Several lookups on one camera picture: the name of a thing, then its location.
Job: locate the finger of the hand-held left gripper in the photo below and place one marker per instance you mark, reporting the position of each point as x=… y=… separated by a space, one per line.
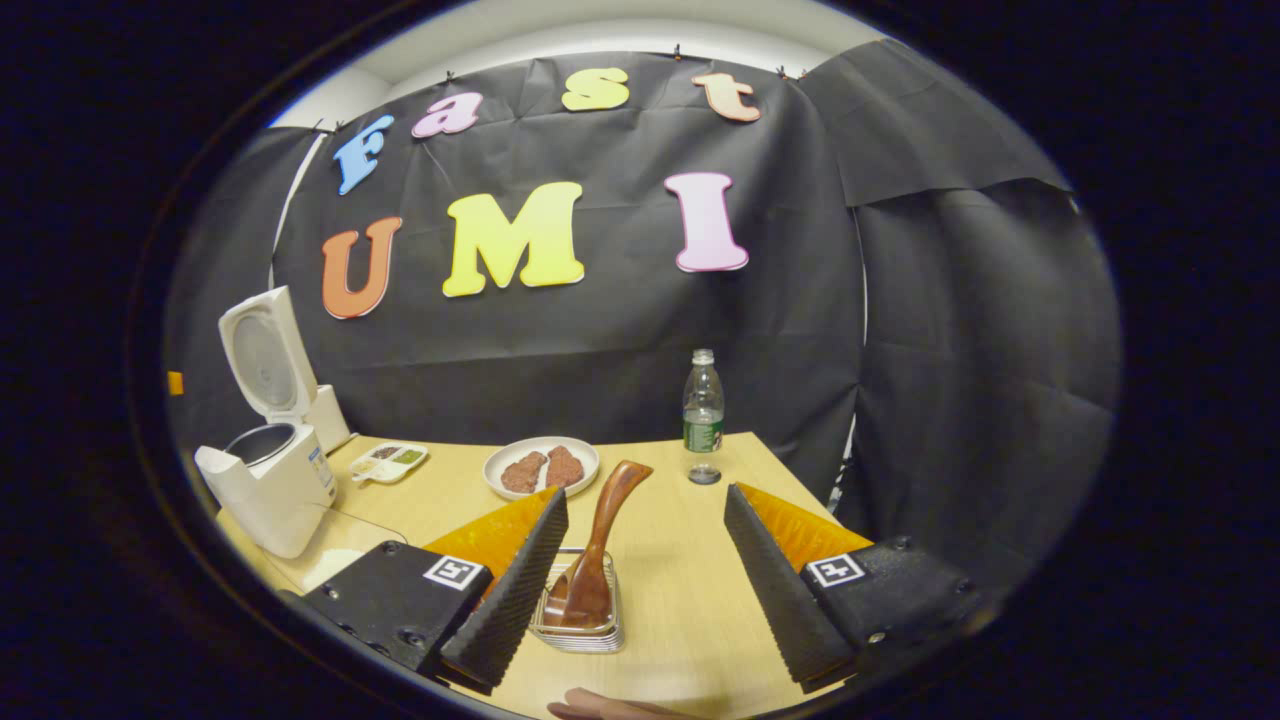
x=175 y=383

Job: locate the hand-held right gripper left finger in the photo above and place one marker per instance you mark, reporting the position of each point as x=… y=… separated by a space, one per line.
x=510 y=600

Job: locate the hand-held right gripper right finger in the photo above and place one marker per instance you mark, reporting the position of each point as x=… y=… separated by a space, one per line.
x=780 y=600

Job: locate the white rice cooker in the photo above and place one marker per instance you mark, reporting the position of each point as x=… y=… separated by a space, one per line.
x=280 y=490

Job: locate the clear rice container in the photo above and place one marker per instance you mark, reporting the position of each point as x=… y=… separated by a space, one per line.
x=345 y=535

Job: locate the white rice pile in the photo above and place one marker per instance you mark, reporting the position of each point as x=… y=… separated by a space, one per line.
x=335 y=568

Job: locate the brown meat piece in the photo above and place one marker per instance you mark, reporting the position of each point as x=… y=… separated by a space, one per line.
x=565 y=467
x=523 y=473

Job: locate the white round plate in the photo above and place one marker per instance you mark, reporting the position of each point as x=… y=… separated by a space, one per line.
x=590 y=460

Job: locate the white divided condiment dish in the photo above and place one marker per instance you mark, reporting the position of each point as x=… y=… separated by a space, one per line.
x=390 y=462

